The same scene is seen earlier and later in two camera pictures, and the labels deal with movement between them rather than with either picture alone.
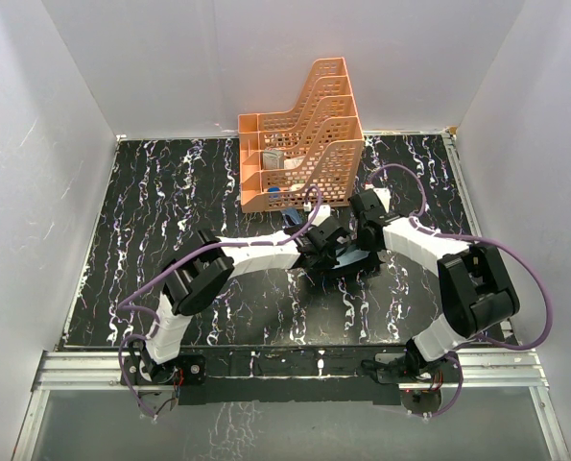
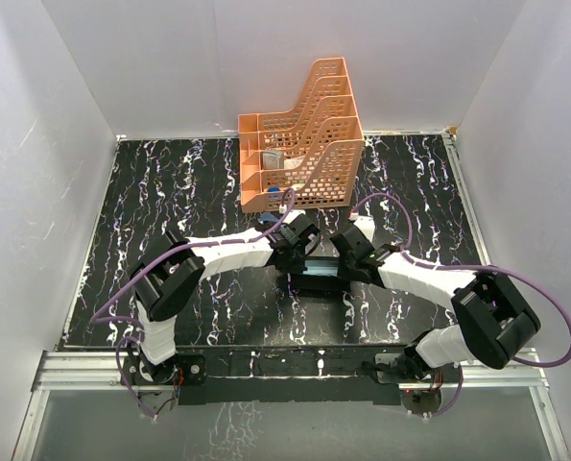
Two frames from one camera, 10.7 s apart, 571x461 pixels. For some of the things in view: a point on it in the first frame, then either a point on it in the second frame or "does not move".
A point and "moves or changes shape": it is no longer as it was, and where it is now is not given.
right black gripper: [363, 243] -> [343, 270]
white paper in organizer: [292, 163] does not move
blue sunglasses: [291, 217] moves or changes shape
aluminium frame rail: [477, 367] does not move
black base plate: [290, 375] does not move
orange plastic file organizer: [318, 144] does not move
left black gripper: [329, 262] -> [295, 267]
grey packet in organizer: [273, 158] does not move
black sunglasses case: [353, 269] moves or changes shape
